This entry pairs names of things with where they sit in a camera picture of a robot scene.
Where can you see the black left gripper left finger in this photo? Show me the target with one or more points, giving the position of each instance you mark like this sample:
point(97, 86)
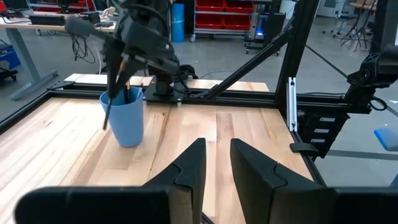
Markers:
point(124, 205)

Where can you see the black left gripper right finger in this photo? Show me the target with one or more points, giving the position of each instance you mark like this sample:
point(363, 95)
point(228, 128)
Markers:
point(295, 205)

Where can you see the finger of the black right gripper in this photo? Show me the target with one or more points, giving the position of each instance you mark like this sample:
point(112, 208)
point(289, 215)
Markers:
point(113, 62)
point(130, 68)

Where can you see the blue plastic cup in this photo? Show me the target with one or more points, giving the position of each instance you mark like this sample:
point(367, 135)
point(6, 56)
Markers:
point(124, 124)

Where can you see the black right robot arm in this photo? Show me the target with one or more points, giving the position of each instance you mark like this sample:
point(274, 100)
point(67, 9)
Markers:
point(163, 82)

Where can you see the blue cylinder barrel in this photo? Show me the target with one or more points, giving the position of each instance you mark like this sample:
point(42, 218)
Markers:
point(178, 21)

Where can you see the black box white labels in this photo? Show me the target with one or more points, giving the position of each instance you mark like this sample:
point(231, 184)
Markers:
point(323, 133)

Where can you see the black flat desk device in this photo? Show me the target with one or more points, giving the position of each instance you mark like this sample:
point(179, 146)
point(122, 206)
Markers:
point(46, 20)

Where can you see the metal rack red bins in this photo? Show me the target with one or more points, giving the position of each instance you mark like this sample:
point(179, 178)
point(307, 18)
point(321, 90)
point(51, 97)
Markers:
point(224, 15)

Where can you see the white desk grey legs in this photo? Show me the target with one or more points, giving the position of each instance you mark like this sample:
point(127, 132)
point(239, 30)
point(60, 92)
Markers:
point(21, 56)

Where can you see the black equipment cart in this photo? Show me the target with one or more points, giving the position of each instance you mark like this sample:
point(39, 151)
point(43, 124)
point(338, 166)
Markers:
point(267, 28)

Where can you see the black stand legs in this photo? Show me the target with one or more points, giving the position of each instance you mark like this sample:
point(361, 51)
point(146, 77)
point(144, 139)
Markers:
point(357, 28)

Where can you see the silver metal bracket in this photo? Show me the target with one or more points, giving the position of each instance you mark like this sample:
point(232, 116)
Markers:
point(292, 105)

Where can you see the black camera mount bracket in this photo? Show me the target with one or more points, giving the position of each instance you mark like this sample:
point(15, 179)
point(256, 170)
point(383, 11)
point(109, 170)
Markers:
point(370, 71)

